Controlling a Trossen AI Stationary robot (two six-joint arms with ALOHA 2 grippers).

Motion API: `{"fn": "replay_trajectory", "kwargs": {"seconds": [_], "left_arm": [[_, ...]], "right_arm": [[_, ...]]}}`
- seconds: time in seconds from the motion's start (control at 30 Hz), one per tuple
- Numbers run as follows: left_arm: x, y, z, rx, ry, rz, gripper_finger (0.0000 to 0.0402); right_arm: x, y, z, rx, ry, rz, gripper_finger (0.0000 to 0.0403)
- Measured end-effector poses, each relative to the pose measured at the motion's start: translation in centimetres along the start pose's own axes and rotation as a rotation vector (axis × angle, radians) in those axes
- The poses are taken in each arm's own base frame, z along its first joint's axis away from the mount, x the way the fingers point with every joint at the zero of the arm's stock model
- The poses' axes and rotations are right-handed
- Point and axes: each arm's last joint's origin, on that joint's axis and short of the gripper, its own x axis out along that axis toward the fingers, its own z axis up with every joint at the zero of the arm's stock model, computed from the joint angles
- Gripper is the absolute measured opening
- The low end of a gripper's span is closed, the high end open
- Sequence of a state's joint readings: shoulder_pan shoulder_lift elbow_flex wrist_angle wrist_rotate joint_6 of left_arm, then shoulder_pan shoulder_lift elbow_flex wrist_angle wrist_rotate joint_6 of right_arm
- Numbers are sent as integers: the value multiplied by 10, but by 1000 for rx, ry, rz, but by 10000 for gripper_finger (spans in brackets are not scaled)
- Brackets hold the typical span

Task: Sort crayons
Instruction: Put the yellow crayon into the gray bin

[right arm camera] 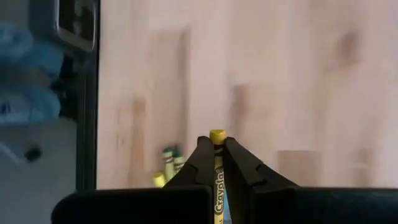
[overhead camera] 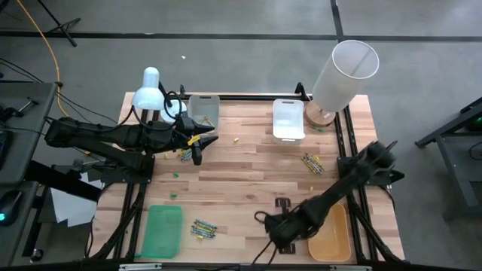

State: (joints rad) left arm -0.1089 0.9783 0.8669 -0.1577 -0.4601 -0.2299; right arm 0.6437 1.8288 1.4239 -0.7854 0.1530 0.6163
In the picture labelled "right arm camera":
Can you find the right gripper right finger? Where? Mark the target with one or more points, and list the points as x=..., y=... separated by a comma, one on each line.
x=245, y=180

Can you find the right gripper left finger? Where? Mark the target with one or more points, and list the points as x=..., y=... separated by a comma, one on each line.
x=192, y=174

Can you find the yellow crayon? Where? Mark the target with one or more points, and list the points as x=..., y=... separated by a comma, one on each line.
x=159, y=180
x=218, y=186

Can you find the yellow-green crayon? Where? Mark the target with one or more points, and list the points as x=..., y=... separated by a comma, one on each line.
x=168, y=161
x=179, y=161

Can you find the blue fabric object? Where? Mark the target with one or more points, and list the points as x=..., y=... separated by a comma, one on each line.
x=28, y=62

